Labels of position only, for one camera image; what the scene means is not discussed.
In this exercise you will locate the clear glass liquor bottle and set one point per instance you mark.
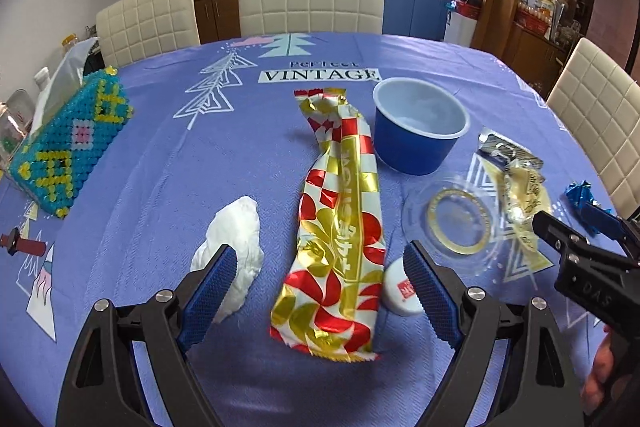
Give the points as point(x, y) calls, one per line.
point(16, 116)

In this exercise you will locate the white round bottle cap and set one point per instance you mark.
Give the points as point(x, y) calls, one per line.
point(398, 294)

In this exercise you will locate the cream chair right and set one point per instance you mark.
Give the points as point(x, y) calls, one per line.
point(599, 103)

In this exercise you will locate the blue foil candy wrapper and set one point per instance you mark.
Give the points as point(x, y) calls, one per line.
point(582, 199)

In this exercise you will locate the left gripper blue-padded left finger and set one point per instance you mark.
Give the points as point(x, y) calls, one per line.
point(102, 385)

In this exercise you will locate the silver foil wrapper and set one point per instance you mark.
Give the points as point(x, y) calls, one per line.
point(503, 153)

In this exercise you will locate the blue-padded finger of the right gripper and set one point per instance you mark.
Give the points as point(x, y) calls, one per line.
point(623, 231)
point(577, 252)

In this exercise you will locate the beaded teal tissue box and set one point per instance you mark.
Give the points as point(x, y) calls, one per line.
point(77, 117)

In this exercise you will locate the blue printed tablecloth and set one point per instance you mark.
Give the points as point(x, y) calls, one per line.
point(217, 122)

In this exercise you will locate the blue plastic cup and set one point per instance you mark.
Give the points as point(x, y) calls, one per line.
point(416, 124)

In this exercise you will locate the clear round plastic lid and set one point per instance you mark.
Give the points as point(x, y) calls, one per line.
point(457, 222)

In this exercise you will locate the yellow pastry wrapper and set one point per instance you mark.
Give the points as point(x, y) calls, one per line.
point(521, 194)

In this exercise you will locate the pink refrigerator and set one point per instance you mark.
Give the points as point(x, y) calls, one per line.
point(612, 27)

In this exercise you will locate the red gold snack wrapper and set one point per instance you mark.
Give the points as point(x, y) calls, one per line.
point(328, 303)

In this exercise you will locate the person's right hand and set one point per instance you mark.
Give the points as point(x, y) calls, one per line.
point(593, 391)

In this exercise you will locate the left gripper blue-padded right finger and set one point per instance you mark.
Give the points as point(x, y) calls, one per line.
point(537, 385)

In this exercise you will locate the cream chair far left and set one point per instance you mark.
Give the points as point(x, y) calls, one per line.
point(131, 30)

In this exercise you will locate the white tissue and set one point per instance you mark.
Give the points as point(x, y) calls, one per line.
point(236, 225)

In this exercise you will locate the white appliance with red top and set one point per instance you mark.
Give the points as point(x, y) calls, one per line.
point(461, 22)

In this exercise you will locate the blue kitchen cabinets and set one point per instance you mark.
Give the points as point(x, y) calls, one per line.
point(425, 19)

